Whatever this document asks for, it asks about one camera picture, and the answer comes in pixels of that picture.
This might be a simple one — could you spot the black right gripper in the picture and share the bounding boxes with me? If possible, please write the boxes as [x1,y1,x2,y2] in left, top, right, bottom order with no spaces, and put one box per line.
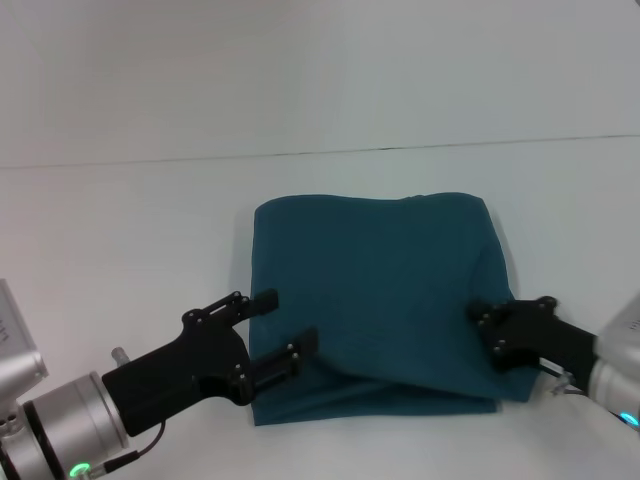
[466,295,602,396]

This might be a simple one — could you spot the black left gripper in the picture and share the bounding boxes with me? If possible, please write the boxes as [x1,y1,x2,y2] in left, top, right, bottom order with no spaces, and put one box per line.
[100,288,320,437]

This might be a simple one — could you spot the arm cable with plug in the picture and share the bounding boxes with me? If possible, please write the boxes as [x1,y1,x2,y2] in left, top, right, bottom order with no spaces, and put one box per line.
[538,363,579,397]
[87,347,167,476]

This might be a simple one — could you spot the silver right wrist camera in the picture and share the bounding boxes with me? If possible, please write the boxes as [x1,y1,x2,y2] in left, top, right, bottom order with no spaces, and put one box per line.
[598,297,640,367]

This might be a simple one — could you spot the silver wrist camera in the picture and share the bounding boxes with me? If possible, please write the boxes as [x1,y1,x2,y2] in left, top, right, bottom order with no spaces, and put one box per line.
[0,278,50,397]
[598,297,640,367]

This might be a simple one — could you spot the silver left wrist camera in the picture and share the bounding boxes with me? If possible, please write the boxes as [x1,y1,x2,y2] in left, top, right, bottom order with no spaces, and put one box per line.
[0,278,50,397]

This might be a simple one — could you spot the right arm cable with plug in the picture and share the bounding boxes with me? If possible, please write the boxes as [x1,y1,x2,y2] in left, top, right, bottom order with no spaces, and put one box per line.
[538,363,579,397]

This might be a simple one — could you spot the teal t-shirt with FREE print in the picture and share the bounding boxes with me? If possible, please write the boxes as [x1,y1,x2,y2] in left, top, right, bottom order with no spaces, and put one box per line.
[249,191,536,428]

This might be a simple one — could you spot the left arm cable with plug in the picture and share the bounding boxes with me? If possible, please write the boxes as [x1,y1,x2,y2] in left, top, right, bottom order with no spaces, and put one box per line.
[87,347,167,476]

